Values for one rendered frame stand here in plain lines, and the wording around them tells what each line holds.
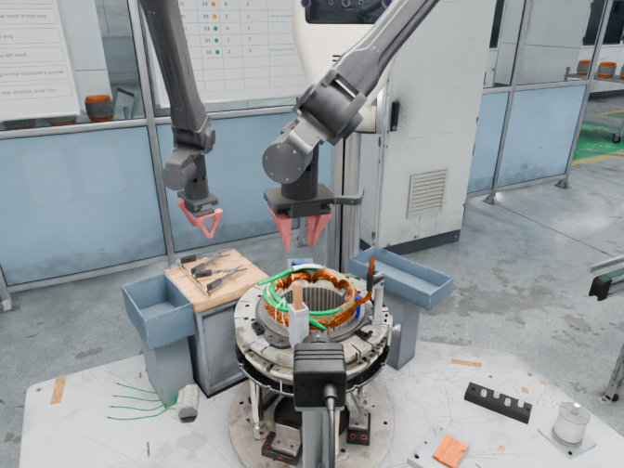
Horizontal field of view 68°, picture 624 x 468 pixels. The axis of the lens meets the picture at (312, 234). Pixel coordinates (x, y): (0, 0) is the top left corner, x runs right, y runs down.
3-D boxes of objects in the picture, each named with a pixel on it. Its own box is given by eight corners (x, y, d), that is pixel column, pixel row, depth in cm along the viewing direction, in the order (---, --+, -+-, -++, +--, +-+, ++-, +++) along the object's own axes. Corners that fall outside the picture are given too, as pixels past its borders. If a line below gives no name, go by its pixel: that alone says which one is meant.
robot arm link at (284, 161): (366, 114, 67) (320, 74, 66) (355, 136, 57) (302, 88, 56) (315, 173, 72) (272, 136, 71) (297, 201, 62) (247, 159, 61)
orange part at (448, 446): (453, 471, 96) (454, 467, 96) (432, 458, 99) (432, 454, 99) (467, 448, 101) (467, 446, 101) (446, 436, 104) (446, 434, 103)
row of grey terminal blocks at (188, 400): (198, 422, 110) (196, 408, 108) (177, 424, 109) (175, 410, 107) (200, 391, 118) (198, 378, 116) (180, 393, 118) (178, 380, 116)
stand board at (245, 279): (195, 314, 104) (194, 305, 103) (164, 279, 118) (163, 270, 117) (271, 285, 115) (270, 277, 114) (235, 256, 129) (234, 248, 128)
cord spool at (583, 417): (569, 451, 101) (578, 427, 98) (545, 430, 107) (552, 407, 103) (589, 440, 104) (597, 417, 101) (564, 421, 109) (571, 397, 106)
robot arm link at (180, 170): (215, 126, 104) (179, 119, 104) (194, 141, 94) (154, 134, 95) (214, 175, 109) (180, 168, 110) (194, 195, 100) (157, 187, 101)
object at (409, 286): (440, 367, 126) (454, 278, 114) (418, 388, 119) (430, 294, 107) (369, 328, 142) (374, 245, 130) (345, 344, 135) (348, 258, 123)
